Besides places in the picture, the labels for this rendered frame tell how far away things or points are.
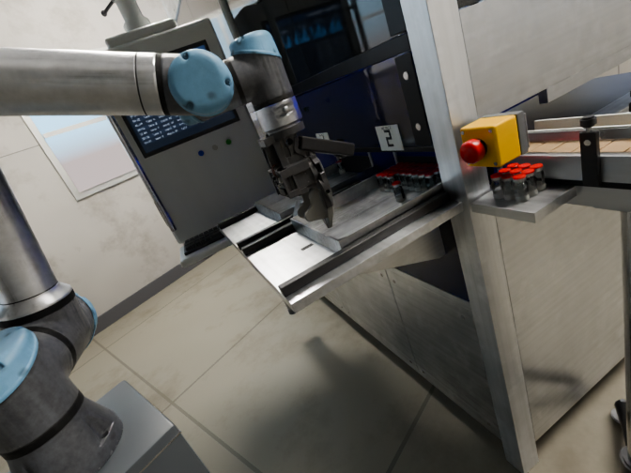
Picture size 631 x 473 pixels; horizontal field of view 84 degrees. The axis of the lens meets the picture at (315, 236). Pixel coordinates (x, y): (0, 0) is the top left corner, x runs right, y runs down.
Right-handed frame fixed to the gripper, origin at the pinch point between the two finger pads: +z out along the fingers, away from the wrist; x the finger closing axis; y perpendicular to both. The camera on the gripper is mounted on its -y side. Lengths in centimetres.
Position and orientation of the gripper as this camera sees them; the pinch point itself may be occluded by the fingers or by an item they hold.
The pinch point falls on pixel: (330, 220)
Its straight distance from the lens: 71.5
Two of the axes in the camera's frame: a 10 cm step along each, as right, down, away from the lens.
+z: 3.5, 8.6, 3.7
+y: -8.4, 4.6, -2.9
